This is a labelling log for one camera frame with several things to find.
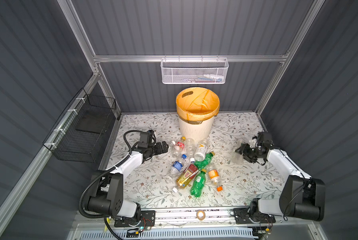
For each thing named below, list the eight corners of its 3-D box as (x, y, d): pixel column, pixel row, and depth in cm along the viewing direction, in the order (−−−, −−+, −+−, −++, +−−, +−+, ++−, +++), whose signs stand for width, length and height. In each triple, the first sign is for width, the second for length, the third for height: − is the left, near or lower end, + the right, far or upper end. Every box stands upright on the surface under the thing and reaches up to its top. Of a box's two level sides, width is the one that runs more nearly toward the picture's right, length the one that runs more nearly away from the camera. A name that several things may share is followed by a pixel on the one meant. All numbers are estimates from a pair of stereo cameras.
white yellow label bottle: (193, 161, 95) (193, 154, 88) (201, 141, 105) (202, 134, 98) (201, 165, 93) (203, 158, 86) (209, 144, 103) (211, 137, 96)
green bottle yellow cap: (189, 194, 83) (189, 191, 78) (198, 170, 92) (198, 166, 87) (199, 198, 81) (200, 195, 77) (207, 173, 90) (208, 170, 86)
